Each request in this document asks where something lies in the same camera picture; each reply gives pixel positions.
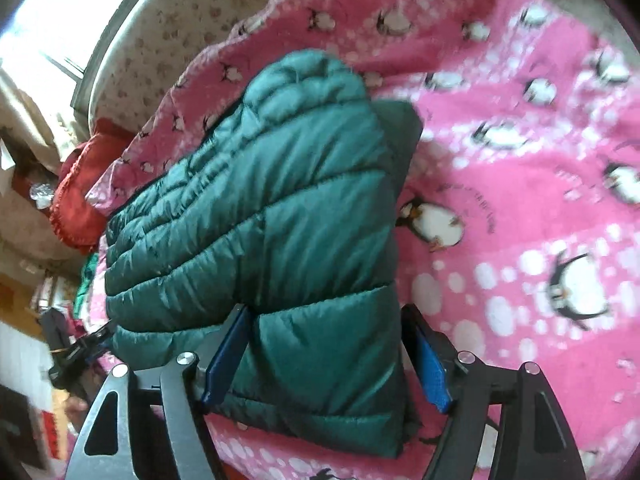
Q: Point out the beige cloth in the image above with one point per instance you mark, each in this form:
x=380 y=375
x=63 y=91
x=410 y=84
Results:
x=30 y=110

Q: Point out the pink penguin print blanket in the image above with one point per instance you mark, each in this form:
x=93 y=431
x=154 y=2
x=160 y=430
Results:
x=525 y=200

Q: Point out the red knitted cloth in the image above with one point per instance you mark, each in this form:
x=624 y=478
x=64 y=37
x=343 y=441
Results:
x=75 y=195

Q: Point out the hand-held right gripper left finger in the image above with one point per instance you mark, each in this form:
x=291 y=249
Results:
x=227 y=356

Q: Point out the beige floral bed sheet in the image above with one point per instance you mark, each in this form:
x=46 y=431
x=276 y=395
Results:
x=165 y=35

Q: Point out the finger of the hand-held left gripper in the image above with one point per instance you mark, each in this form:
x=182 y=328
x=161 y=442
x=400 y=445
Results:
x=97 y=337

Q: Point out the green cloth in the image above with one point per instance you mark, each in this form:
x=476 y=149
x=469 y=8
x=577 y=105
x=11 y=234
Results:
x=87 y=275

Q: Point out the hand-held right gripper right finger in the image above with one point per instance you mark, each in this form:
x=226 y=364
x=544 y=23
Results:
x=431 y=360

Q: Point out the green puffer jacket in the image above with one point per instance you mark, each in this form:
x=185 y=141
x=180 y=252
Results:
x=275 y=210

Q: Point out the grey bed frame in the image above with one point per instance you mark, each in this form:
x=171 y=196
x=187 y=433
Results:
x=102 y=52

